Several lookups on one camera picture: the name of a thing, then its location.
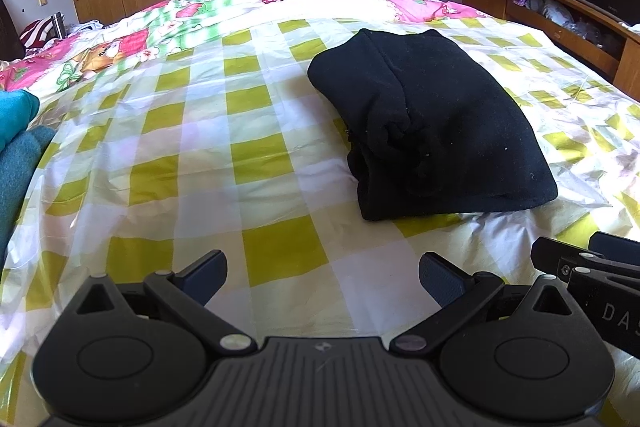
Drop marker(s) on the grey-blue cloth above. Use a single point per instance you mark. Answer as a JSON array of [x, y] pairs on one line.
[[17, 177]]

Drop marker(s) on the dark wooden furniture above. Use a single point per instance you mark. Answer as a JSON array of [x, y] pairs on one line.
[[9, 29]]

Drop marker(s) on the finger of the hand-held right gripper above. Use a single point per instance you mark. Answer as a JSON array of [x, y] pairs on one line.
[[555, 254], [620, 247]]

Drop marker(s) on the teal cloth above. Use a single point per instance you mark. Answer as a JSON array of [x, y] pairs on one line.
[[17, 112]]

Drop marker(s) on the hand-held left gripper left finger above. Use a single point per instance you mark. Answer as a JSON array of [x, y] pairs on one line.
[[207, 272]]

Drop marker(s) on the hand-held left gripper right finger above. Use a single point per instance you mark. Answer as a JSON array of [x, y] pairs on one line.
[[442, 277]]

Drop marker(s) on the black garment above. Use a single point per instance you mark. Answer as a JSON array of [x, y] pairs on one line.
[[440, 107]]

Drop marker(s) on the white clothes pile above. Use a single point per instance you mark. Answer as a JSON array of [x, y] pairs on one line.
[[575, 24]]

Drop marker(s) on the yellow checked bed sheet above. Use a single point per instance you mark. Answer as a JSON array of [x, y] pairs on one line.
[[250, 132]]

